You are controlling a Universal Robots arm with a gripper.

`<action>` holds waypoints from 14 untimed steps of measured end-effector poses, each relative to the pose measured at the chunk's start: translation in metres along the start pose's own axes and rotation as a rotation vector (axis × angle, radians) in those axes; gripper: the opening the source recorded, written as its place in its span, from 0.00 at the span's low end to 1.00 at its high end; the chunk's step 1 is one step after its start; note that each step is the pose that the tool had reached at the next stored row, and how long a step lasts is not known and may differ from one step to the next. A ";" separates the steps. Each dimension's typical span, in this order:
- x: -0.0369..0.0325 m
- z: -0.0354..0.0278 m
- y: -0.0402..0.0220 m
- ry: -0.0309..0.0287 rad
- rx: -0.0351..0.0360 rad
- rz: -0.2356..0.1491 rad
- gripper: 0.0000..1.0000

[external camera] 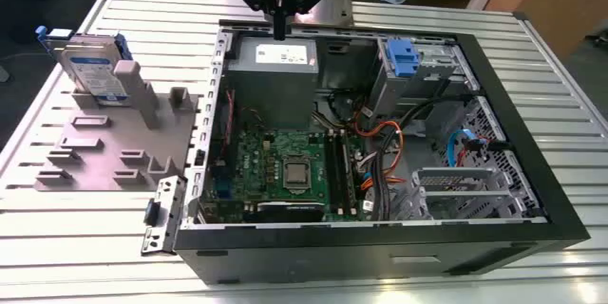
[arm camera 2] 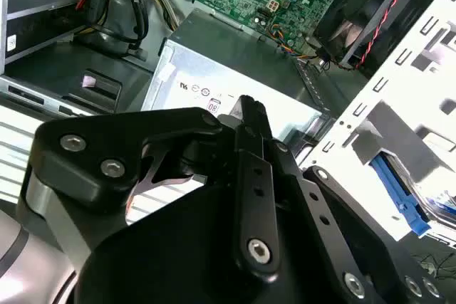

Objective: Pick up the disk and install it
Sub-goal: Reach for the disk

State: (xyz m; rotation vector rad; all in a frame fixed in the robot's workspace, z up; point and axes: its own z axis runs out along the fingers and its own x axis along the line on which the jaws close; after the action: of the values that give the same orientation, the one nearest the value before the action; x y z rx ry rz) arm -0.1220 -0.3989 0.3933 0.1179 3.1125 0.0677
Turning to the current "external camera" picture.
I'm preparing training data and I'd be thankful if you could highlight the hard disk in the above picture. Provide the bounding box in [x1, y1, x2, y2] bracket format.
[36, 25, 129, 108]

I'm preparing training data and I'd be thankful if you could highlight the metal disk bay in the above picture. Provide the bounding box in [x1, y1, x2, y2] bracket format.
[411, 167, 547, 221]

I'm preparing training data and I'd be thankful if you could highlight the grey power supply unit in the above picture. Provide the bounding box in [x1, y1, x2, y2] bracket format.
[223, 36, 319, 130]

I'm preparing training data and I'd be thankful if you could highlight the metal optical drive cage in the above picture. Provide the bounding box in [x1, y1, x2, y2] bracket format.
[368, 36, 479, 120]

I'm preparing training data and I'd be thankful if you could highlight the green motherboard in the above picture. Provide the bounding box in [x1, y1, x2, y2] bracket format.
[201, 129, 369, 223]

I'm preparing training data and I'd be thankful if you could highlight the black RAM slot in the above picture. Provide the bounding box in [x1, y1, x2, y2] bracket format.
[336, 129, 359, 214]
[324, 129, 347, 214]

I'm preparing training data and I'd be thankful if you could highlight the silver CPU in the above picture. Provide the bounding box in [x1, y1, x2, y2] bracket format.
[284, 164, 309, 183]

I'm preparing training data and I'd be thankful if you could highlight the grey parts rack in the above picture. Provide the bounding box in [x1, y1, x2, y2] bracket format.
[33, 61, 203, 193]

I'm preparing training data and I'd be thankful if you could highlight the CPU socket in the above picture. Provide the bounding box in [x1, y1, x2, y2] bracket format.
[279, 153, 319, 197]

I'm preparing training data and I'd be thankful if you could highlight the black graphics card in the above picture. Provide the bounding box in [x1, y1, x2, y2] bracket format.
[241, 199, 327, 223]

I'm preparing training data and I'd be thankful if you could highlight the black open PC case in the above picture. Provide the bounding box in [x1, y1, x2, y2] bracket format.
[173, 18, 592, 285]

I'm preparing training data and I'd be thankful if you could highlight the thin red wire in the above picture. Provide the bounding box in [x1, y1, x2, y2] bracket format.
[223, 88, 236, 166]

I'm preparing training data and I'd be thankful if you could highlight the orange wire bundle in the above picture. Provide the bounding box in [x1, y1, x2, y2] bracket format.
[353, 120, 408, 191]

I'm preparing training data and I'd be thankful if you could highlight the blue wire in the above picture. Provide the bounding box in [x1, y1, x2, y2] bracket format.
[448, 127, 477, 169]

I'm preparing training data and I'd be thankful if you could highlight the black cable bundle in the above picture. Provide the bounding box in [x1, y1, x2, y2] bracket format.
[369, 93, 476, 221]

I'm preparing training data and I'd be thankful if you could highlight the metal expansion slot bracket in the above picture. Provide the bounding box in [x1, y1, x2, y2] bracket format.
[140, 174, 187, 257]

